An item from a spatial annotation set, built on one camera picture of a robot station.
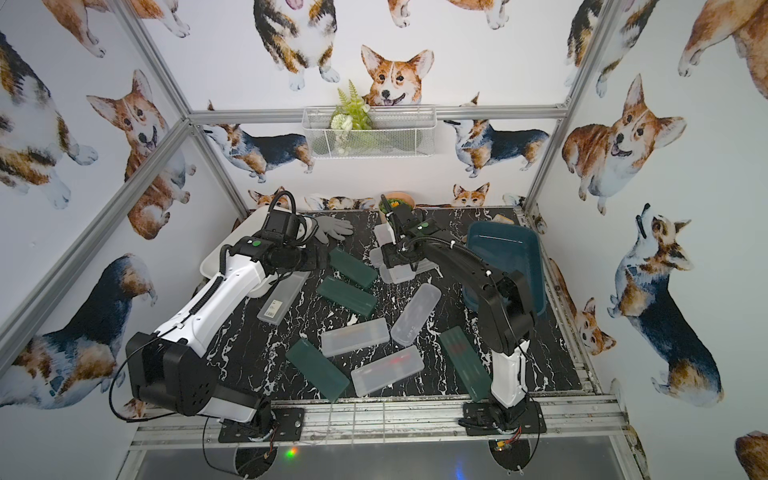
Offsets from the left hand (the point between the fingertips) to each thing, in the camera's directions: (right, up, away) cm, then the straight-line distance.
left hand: (320, 253), depth 84 cm
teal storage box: (+64, +1, +28) cm, 69 cm away
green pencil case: (+8, -15, +12) cm, 20 cm away
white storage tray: (-41, -5, +16) cm, 44 cm away
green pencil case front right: (+41, -30, -2) cm, 51 cm away
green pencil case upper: (+6, -6, +20) cm, 21 cm away
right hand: (+19, -1, +4) cm, 20 cm away
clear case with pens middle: (+9, -25, +5) cm, 27 cm away
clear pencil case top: (+13, -3, +24) cm, 28 cm away
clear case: (-15, -15, +11) cm, 24 cm away
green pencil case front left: (-1, -32, -1) cm, 32 cm away
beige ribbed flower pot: (+21, +19, +26) cm, 39 cm away
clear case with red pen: (+17, -33, -2) cm, 37 cm away
